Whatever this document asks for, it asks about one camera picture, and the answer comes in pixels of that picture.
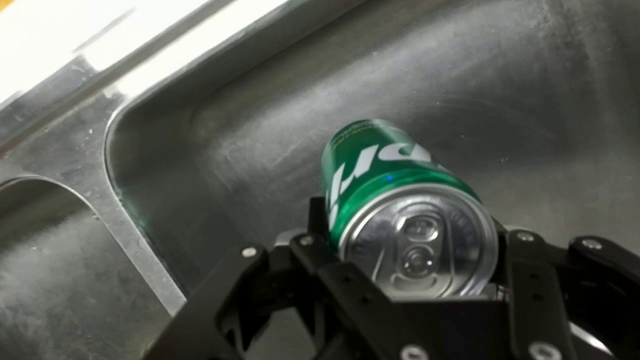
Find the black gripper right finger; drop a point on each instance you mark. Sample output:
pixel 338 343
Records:
pixel 573 306

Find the stainless steel double sink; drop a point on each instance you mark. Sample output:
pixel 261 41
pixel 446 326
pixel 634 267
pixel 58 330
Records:
pixel 466 87

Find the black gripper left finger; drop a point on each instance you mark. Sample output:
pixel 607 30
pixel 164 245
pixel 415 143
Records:
pixel 281 301

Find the green soda can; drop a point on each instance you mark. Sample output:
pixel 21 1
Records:
pixel 393 201

